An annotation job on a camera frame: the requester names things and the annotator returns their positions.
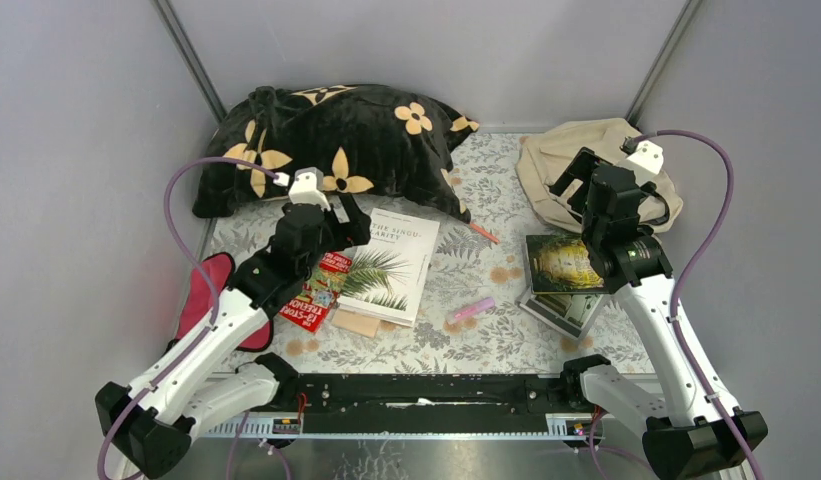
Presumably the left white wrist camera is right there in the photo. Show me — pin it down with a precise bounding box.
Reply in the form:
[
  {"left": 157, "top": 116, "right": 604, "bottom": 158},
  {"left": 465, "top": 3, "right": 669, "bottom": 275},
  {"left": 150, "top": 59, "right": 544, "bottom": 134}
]
[{"left": 273, "top": 167, "right": 331, "bottom": 211}]

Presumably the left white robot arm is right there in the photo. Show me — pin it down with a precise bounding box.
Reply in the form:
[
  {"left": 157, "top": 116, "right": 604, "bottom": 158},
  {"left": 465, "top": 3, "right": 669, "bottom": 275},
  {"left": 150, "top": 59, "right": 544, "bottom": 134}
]
[{"left": 95, "top": 194, "right": 371, "bottom": 479}]

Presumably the beige canvas student bag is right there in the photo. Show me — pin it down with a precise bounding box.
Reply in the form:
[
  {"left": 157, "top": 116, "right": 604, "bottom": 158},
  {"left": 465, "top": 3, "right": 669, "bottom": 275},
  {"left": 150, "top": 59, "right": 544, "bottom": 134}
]
[{"left": 515, "top": 118, "right": 684, "bottom": 234}]

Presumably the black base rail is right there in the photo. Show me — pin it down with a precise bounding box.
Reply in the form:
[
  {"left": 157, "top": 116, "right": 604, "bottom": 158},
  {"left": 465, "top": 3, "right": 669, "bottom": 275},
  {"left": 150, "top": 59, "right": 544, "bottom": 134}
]
[{"left": 255, "top": 353, "right": 596, "bottom": 436}]

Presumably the green forest cover book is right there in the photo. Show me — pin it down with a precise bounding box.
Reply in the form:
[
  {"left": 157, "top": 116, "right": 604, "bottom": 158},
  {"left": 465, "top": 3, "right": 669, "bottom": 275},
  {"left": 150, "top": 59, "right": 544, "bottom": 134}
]
[{"left": 525, "top": 231, "right": 607, "bottom": 295}]

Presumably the purple cable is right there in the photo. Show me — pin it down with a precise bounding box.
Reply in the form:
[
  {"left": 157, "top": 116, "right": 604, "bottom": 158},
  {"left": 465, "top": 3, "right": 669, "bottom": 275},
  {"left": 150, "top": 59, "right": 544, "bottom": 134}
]
[
  {"left": 621, "top": 129, "right": 766, "bottom": 480},
  {"left": 95, "top": 156, "right": 292, "bottom": 480}
]

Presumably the black floral pillow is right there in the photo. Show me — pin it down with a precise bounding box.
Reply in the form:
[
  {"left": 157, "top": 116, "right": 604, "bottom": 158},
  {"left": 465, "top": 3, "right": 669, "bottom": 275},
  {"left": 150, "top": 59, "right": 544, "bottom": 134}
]
[{"left": 192, "top": 84, "right": 478, "bottom": 223}]

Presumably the red and black pouch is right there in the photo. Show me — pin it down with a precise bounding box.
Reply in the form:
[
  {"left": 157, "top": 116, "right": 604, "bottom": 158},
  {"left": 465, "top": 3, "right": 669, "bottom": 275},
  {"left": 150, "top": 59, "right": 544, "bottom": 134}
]
[{"left": 166, "top": 252, "right": 273, "bottom": 353}]

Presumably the red treehouse book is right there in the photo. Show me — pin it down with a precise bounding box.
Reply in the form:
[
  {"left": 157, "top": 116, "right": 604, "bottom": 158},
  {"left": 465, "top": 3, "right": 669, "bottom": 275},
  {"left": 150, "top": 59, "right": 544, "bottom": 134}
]
[{"left": 279, "top": 253, "right": 352, "bottom": 333}]

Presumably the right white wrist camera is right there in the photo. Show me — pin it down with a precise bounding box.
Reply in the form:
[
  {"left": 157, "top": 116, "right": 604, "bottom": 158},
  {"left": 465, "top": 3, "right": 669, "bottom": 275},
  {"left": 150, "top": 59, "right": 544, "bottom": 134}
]
[{"left": 617, "top": 138, "right": 664, "bottom": 187}]

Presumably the tan wooden square block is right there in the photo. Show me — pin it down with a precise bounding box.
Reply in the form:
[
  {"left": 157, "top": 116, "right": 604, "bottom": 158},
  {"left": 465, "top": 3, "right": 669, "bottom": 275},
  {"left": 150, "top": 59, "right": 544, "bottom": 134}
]
[{"left": 332, "top": 310, "right": 381, "bottom": 338}]

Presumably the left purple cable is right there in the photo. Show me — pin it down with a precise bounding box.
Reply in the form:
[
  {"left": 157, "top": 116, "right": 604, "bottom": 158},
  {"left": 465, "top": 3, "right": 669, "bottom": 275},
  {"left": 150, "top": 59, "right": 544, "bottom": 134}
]
[{"left": 95, "top": 156, "right": 292, "bottom": 480}]

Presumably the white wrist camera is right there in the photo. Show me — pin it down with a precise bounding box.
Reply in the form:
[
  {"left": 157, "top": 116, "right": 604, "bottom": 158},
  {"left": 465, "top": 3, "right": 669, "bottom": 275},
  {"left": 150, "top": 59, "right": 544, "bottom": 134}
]
[
  {"left": 617, "top": 138, "right": 664, "bottom": 187},
  {"left": 273, "top": 167, "right": 331, "bottom": 211}
]

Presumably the white palm leaf book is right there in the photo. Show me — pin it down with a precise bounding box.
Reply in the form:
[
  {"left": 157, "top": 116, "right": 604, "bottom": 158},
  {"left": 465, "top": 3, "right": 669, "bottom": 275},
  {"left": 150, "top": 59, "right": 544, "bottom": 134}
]
[{"left": 338, "top": 208, "right": 439, "bottom": 327}]

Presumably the floral patterned table mat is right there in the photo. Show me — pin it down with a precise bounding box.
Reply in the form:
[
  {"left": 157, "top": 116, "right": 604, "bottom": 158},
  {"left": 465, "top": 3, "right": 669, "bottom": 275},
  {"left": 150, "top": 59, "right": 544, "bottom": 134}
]
[{"left": 178, "top": 132, "right": 656, "bottom": 376}]

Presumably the pink glue stick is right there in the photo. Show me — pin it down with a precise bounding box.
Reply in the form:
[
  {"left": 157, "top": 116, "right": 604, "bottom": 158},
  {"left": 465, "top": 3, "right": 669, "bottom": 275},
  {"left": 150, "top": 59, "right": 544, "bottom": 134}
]
[{"left": 446, "top": 297, "right": 496, "bottom": 325}]

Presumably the grey photo cover book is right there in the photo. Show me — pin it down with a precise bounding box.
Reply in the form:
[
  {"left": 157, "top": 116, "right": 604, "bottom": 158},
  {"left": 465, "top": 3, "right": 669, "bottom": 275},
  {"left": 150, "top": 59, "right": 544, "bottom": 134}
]
[{"left": 516, "top": 290, "right": 610, "bottom": 343}]

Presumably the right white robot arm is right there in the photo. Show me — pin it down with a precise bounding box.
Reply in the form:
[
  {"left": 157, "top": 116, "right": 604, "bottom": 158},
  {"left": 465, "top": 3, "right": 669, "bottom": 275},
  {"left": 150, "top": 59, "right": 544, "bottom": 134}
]
[{"left": 550, "top": 141, "right": 768, "bottom": 479}]

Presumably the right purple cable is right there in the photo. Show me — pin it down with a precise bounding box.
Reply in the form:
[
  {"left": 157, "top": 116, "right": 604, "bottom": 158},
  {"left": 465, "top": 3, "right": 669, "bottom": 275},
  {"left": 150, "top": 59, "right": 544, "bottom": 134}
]
[{"left": 621, "top": 129, "right": 766, "bottom": 480}]

